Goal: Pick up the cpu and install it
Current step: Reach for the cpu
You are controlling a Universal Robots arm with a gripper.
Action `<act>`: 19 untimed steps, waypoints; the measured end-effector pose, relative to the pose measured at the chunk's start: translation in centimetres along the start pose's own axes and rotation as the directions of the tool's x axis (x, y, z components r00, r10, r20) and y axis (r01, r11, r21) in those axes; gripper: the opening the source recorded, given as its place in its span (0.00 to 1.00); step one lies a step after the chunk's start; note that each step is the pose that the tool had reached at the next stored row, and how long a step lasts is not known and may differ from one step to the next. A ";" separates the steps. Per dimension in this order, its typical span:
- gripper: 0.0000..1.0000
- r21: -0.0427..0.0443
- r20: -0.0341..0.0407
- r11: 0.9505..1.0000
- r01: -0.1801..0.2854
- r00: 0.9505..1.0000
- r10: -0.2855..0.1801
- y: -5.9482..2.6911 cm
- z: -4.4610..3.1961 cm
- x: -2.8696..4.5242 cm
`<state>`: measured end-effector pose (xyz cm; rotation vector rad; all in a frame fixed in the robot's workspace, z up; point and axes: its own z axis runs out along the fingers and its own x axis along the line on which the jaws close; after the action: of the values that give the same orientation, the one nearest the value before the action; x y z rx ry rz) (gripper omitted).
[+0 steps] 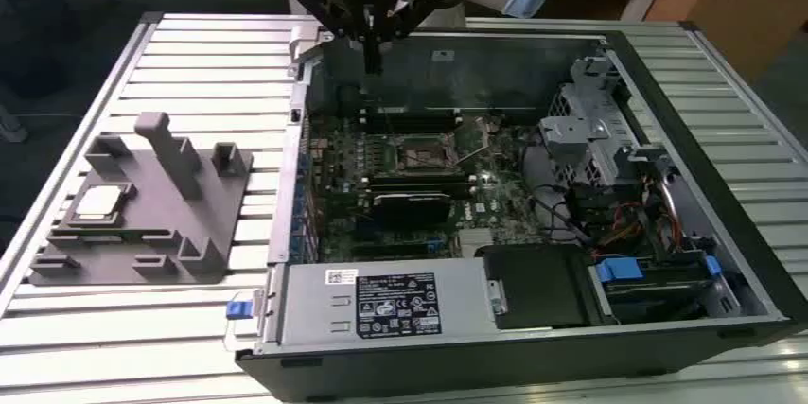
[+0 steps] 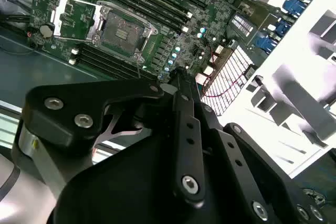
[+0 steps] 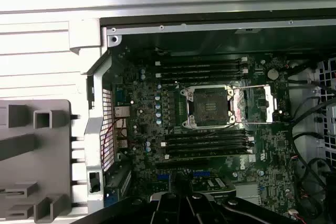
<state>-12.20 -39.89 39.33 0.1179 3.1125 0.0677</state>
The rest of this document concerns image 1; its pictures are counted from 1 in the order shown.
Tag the silver metal drive cage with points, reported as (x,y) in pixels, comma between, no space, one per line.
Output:
(571,134)

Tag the black graphics card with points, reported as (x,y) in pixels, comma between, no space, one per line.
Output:
(411,210)

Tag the small silver heat sink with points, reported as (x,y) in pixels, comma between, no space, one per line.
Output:
(477,238)

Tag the silver power supply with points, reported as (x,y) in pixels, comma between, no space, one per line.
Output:
(303,309)

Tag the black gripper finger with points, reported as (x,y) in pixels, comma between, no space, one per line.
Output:
(317,6)
(395,21)

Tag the hard disk in blue carrier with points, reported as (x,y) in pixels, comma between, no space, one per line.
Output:
(619,271)

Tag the silver CPU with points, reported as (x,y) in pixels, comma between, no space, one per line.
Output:
(102,203)

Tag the black PC case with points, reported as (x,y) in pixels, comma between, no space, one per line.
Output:
(379,375)

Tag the wooden cabinet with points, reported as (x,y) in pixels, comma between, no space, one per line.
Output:
(751,6)

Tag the blue case release latch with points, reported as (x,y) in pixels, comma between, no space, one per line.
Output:
(237,309)

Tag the green RAM stick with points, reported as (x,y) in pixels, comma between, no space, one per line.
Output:
(102,237)

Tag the grey parts rack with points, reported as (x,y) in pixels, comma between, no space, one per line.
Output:
(158,233)

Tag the thin metal locking lever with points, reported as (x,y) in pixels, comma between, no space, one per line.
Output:
(426,162)
(479,149)

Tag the CPU socket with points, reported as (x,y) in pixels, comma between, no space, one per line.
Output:
(417,146)

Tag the black RAM slot bank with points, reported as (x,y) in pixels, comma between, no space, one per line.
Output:
(411,120)
(417,184)

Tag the black expansion slot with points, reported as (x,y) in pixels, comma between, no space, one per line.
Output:
(391,249)

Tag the green motherboard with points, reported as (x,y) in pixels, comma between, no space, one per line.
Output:
(511,196)

